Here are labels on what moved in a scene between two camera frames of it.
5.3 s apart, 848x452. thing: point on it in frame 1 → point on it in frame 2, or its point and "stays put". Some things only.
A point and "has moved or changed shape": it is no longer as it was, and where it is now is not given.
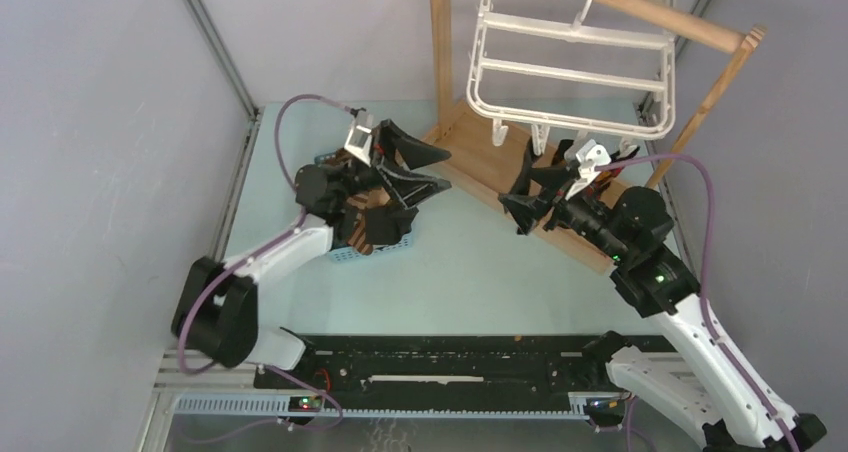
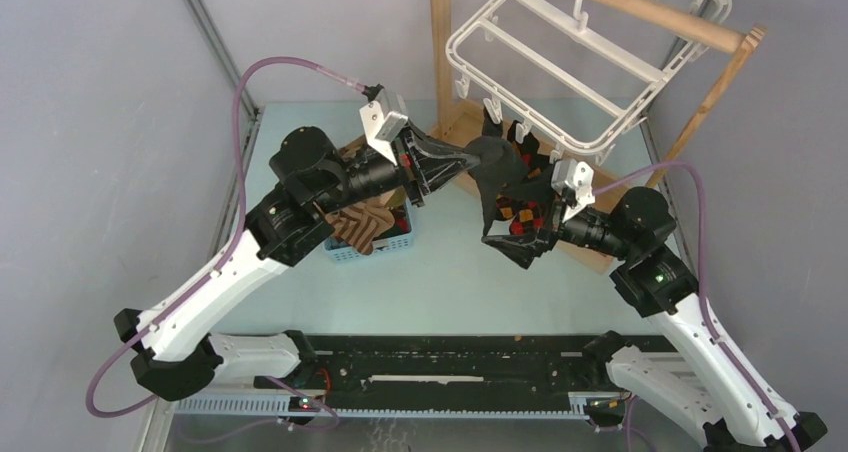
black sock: (387, 224) → (498, 168)
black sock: (522, 183) → (489, 128)
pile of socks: (362, 212) stays put
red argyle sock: (559, 157) → (533, 163)
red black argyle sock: (603, 179) has moved or changed shape
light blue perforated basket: (348, 253) stays put
